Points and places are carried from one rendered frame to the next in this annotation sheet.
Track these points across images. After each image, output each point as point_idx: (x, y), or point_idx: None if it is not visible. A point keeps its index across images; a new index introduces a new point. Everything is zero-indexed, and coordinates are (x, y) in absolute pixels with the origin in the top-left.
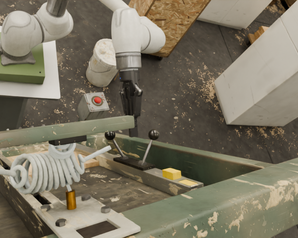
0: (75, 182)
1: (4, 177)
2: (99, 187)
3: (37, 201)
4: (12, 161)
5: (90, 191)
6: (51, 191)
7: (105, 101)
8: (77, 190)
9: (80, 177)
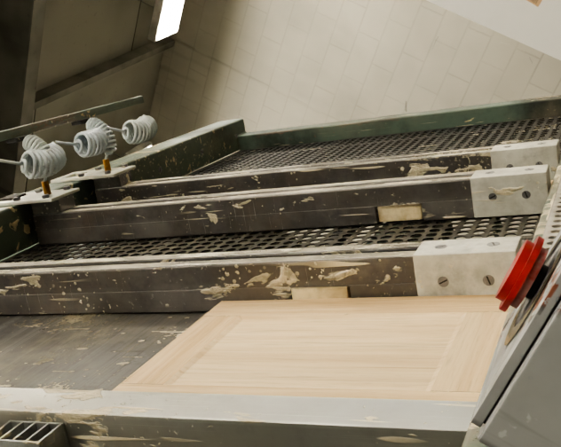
0: (68, 359)
1: (129, 256)
2: None
3: None
4: (411, 309)
5: (1, 359)
6: (90, 333)
7: (518, 341)
8: (33, 351)
9: (80, 372)
